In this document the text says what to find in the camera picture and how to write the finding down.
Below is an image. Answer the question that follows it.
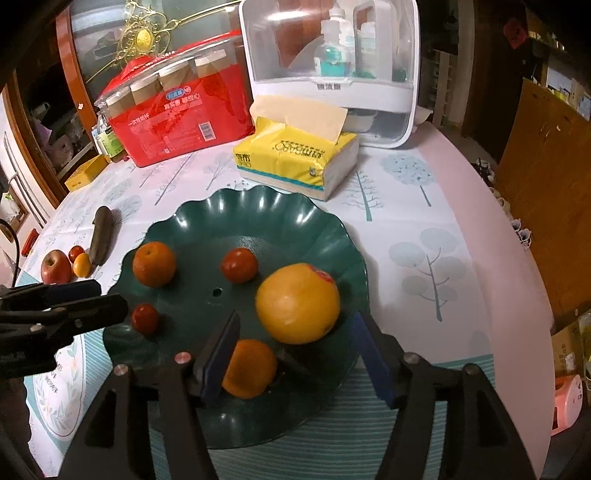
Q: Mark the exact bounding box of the dark green scalloped plate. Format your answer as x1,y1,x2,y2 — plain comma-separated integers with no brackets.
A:
102,187,370,449

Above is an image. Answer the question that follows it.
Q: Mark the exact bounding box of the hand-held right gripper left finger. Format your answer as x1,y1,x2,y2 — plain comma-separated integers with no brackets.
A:
60,310,242,480

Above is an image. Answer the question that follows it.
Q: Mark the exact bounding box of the black cable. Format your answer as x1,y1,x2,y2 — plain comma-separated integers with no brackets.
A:
0,219,24,282

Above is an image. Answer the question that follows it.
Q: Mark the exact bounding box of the yellow tissue pack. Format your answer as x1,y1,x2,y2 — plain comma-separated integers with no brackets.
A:
233,95,360,202

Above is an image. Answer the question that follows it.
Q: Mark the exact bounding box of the large yellow orange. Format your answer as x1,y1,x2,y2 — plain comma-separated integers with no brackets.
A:
255,263,341,345

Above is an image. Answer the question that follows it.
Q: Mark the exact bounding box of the white clear-lid storage box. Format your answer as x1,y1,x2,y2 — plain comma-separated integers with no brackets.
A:
239,0,421,149

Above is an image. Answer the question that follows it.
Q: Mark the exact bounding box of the white plastic bottle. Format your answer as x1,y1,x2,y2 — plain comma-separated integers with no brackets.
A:
355,21,393,79

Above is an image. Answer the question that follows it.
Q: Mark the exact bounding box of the dark red plum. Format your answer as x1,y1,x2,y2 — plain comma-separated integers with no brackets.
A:
221,248,259,284

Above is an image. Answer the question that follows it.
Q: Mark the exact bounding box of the cardboard box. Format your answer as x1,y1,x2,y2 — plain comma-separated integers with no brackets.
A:
551,318,591,377

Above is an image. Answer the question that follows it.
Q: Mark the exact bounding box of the wooden wall shelf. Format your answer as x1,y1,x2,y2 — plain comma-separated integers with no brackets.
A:
526,0,591,121

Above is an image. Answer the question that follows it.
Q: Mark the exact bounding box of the wooden cabinet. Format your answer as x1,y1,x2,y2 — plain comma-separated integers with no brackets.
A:
496,78,591,319

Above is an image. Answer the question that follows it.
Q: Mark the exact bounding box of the wooden frosted glass door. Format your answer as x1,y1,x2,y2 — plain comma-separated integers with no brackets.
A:
55,0,245,158

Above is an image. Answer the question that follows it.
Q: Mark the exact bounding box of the pink plastic stool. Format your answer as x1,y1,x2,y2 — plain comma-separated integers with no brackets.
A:
549,374,585,437

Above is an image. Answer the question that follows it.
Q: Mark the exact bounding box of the gold door ornament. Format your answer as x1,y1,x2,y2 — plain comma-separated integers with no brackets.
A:
90,0,232,75

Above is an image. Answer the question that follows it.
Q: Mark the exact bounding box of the blackened banana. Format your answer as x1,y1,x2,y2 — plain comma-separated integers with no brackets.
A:
89,206,116,267

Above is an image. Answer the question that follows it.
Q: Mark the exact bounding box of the orange mandarin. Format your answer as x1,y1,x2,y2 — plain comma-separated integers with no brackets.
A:
222,339,279,400
132,241,177,288

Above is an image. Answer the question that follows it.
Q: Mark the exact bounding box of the yellow tin box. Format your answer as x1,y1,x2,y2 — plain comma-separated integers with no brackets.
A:
65,154,109,192

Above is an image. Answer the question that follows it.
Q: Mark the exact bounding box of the red paper decoration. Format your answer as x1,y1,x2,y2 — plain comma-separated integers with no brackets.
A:
501,16,527,51

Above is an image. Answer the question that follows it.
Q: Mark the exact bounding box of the red paper cup package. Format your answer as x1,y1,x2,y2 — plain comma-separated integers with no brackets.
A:
95,30,256,168

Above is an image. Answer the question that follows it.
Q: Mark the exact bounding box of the red apple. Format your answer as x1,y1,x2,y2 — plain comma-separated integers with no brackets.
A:
41,250,73,285

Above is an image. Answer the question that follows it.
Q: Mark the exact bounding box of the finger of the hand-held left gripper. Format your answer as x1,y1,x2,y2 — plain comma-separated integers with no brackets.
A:
0,278,103,309
0,294,129,334

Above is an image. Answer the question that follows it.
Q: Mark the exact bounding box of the long metal handle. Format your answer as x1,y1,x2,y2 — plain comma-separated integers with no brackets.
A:
2,131,44,222

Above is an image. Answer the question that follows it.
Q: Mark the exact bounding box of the clear blue liquid bottle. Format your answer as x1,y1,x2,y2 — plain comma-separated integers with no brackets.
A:
314,7,352,77

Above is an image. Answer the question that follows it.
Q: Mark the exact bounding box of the glass bottle green label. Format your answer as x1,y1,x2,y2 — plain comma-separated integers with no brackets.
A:
92,124,124,160

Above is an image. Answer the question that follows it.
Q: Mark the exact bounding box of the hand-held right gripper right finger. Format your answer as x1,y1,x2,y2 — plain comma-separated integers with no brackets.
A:
350,310,539,480

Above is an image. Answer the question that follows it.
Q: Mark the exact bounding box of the small red tomato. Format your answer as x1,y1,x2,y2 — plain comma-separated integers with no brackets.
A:
131,303,161,335

